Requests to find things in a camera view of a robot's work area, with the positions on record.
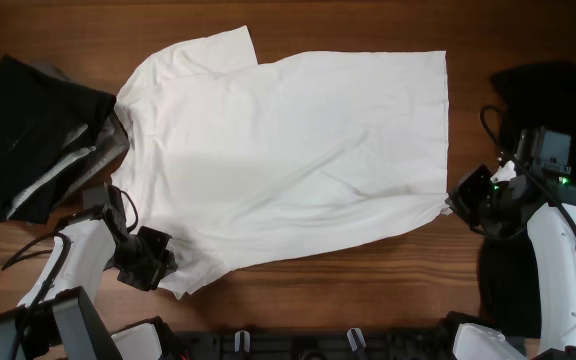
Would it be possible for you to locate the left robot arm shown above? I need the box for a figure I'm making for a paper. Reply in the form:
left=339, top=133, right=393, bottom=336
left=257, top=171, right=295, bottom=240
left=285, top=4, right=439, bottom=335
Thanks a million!
left=0, top=184, right=187, bottom=360

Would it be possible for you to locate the right black cable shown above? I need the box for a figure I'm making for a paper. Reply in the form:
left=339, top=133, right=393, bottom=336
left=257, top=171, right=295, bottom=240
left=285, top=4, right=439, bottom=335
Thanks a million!
left=478, top=104, right=576, bottom=351

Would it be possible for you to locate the white t-shirt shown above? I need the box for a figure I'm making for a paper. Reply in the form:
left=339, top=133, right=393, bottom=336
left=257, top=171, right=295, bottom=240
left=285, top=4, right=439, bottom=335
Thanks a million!
left=112, top=27, right=449, bottom=296

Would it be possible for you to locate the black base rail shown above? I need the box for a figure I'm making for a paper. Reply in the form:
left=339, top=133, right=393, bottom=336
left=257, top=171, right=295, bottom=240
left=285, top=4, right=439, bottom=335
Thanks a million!
left=110, top=315, right=527, bottom=360

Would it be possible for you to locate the black cable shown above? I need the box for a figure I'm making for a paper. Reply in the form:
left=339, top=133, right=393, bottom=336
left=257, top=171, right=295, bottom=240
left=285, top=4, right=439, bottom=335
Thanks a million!
left=0, top=230, right=74, bottom=360
left=478, top=104, right=576, bottom=351

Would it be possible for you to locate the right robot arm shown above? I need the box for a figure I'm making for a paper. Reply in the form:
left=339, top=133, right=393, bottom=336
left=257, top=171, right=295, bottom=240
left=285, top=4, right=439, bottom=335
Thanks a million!
left=446, top=127, right=576, bottom=358

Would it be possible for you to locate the grey folded garment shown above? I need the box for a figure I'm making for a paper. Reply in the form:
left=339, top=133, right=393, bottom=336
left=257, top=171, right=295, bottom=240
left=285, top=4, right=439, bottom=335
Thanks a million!
left=6, top=63, right=129, bottom=223

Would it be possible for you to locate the black garment on right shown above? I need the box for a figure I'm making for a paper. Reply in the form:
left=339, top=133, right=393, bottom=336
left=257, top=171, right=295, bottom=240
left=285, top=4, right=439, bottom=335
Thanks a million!
left=476, top=60, right=576, bottom=340

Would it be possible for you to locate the black folded garment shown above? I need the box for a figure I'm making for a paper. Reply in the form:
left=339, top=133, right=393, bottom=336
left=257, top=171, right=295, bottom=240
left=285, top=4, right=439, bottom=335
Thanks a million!
left=0, top=53, right=118, bottom=224

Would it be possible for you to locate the left black cable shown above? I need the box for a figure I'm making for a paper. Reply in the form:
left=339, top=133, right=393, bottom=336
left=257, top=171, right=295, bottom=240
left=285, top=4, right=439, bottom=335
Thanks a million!
left=0, top=230, right=74, bottom=360

